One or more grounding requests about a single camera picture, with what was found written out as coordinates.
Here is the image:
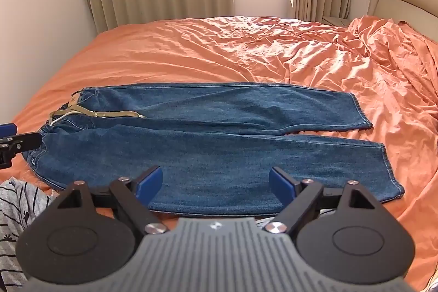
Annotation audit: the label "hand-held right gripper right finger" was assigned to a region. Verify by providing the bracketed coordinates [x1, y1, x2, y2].
[263, 166, 377, 235]

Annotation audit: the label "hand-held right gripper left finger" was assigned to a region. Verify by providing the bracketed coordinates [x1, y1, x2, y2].
[56, 165, 169, 235]

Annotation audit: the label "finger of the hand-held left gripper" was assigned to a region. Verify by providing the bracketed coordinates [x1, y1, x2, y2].
[0, 132, 42, 169]
[0, 123, 17, 139]

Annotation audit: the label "blue denim pants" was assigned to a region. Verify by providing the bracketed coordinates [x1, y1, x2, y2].
[22, 83, 405, 215]

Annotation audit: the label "khaki fabric belt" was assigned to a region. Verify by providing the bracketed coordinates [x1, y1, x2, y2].
[50, 92, 146, 127]

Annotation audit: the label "grey striped shirt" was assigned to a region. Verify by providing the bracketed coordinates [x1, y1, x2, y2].
[0, 177, 60, 292]

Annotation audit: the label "bed with orange sheet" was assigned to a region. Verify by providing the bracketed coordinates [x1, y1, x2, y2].
[0, 16, 438, 292]

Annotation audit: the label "crumpled orange duvet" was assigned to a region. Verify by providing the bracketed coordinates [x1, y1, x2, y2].
[284, 16, 438, 292]

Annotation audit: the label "beige nightstand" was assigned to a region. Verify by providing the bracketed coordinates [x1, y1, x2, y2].
[322, 16, 351, 28]

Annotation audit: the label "beige padded headboard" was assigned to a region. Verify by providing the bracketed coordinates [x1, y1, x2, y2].
[367, 0, 438, 39]

